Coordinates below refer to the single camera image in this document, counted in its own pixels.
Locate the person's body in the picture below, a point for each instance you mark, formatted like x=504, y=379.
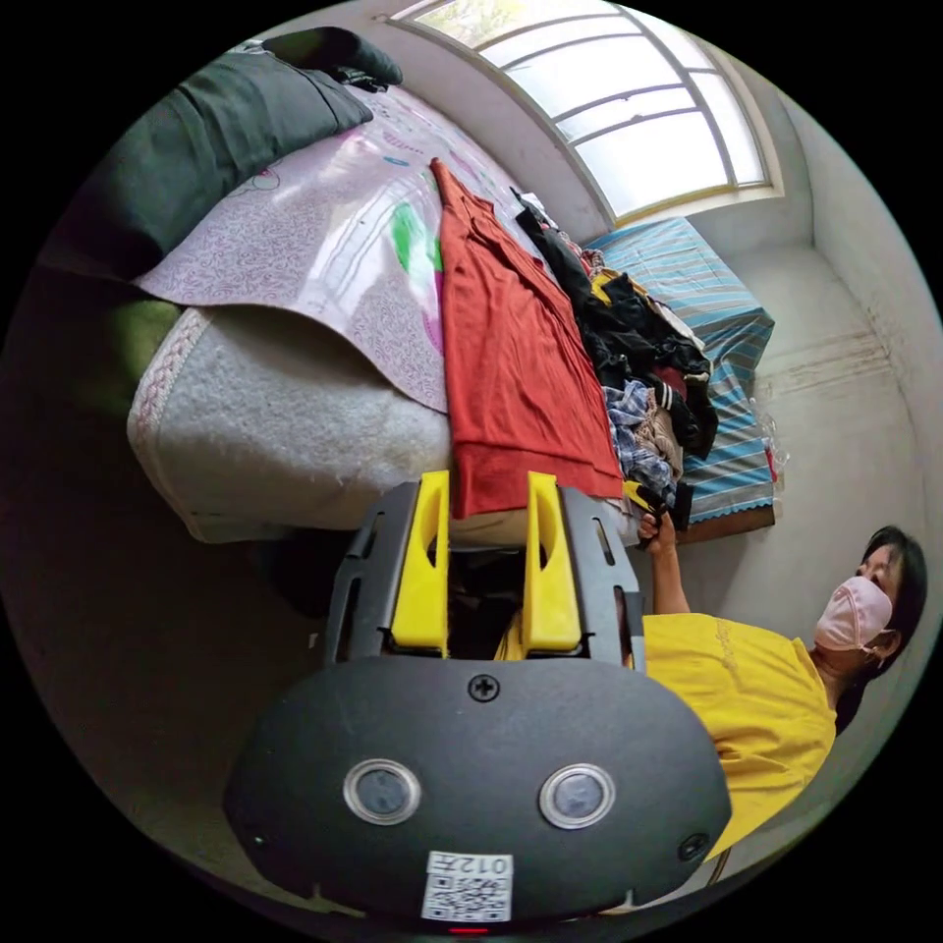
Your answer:
x=751, y=707

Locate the black bundle of cloth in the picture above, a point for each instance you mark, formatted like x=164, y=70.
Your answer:
x=335, y=53

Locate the pile of clothes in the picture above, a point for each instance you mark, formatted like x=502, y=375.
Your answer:
x=641, y=346

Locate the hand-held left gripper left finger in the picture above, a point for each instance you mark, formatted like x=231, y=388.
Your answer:
x=421, y=567

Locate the person's right forearm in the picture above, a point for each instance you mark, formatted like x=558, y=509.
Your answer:
x=672, y=578

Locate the person's right hand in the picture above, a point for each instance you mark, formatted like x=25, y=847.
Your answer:
x=653, y=527

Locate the dark green folded blanket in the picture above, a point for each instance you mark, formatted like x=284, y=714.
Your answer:
x=199, y=155

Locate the bed with pink printed mat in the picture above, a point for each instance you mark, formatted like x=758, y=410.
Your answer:
x=295, y=243

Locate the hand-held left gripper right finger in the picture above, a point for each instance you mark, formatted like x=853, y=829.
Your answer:
x=551, y=582

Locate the red short sleeve shirt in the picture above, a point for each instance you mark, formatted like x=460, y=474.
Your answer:
x=508, y=354

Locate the window with white frame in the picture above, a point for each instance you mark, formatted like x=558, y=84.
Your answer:
x=611, y=88

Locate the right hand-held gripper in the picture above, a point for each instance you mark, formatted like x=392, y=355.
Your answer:
x=667, y=504

